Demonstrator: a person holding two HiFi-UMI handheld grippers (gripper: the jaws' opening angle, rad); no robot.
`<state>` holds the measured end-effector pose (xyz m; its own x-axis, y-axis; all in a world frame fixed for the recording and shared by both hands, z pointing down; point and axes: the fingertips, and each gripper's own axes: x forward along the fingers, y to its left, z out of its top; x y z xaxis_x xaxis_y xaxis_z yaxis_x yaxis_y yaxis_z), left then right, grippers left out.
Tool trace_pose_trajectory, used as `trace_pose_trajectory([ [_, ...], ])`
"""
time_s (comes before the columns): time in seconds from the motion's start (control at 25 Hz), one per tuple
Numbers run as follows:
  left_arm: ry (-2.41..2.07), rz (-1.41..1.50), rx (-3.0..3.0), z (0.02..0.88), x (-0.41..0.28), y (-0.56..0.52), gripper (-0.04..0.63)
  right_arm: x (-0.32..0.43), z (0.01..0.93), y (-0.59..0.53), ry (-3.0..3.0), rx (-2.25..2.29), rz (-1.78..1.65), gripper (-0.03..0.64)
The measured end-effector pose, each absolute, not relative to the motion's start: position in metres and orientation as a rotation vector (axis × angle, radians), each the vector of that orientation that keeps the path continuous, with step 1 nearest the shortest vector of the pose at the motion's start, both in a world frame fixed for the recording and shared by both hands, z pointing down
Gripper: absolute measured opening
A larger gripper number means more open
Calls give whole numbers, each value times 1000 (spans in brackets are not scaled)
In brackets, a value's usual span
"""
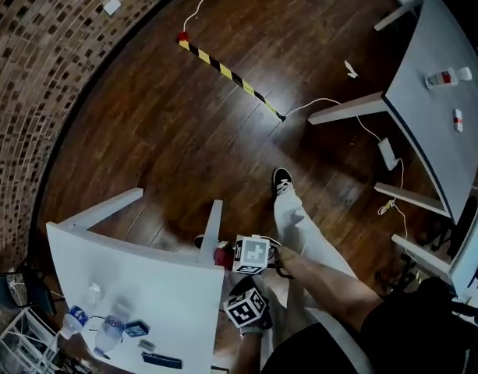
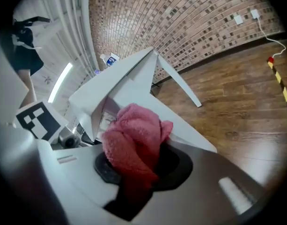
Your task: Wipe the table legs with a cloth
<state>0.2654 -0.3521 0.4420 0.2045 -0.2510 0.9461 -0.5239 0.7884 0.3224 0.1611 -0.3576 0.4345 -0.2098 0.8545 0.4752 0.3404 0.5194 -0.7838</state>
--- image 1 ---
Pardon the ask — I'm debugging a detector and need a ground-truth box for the pink cloth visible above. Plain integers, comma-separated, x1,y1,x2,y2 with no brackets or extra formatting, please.
214,246,235,269

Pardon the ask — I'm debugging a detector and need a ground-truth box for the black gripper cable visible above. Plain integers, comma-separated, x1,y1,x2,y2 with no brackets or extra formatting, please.
268,245,296,281

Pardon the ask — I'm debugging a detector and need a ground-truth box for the white table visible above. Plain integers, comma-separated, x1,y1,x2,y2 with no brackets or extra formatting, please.
45,187,226,374

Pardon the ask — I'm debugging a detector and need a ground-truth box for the person's shoe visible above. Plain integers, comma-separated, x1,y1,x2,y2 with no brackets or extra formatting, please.
193,233,230,251
271,167,296,199

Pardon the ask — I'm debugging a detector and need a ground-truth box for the white long desk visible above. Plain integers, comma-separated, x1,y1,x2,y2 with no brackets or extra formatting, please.
390,138,478,304

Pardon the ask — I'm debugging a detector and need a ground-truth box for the pale grey table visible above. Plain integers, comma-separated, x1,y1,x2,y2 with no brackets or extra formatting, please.
306,0,478,226

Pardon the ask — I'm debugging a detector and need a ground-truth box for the white power cable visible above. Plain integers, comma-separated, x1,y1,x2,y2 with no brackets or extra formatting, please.
377,157,415,259
284,97,383,144

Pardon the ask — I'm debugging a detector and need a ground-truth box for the person's right shoe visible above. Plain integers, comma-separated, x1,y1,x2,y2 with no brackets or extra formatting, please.
271,167,296,199

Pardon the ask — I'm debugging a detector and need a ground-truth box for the clear plastic water bottle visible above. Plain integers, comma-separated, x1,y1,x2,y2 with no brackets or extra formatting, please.
60,281,106,340
92,296,135,360

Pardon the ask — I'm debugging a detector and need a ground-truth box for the person's right forearm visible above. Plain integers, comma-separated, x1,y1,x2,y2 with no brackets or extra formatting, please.
276,245,384,333

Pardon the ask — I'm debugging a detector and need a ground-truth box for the black office chair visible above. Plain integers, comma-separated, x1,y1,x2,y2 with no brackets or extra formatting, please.
374,254,423,298

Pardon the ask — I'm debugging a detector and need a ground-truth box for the person's left shoe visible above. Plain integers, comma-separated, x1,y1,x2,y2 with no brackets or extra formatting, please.
193,233,230,251

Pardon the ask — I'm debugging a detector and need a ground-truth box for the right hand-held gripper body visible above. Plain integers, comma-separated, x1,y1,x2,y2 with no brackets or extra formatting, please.
231,234,272,276

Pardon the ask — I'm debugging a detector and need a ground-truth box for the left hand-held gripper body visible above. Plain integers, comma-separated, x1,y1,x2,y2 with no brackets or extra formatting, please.
222,276,269,330

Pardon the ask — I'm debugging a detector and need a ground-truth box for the black smartphone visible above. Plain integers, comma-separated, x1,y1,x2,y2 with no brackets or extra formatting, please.
141,350,184,370

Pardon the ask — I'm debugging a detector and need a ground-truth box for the clear bottle red label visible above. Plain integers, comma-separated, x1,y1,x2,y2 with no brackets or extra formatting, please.
423,66,474,91

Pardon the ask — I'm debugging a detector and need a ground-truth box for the person's black shirt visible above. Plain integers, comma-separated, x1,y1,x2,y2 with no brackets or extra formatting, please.
261,277,478,374

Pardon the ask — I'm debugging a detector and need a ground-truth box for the small blue box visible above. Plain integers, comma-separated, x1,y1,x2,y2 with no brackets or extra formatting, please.
124,319,151,339

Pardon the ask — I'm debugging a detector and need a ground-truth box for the white power strip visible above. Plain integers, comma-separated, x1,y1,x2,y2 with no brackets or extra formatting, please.
377,137,398,171

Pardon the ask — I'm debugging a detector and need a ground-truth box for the person's left forearm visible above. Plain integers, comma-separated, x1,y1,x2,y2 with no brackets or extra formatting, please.
228,327,264,374

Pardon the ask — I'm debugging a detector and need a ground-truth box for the thin white cable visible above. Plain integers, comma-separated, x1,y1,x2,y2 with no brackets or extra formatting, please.
147,0,207,34

